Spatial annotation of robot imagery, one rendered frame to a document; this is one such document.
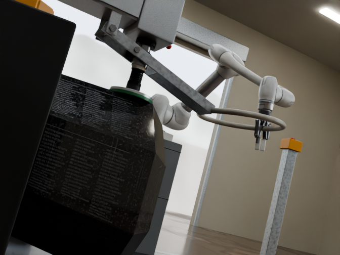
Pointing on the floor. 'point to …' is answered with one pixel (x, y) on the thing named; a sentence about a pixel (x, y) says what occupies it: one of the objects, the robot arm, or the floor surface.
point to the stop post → (280, 195)
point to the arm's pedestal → (162, 201)
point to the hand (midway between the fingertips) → (260, 144)
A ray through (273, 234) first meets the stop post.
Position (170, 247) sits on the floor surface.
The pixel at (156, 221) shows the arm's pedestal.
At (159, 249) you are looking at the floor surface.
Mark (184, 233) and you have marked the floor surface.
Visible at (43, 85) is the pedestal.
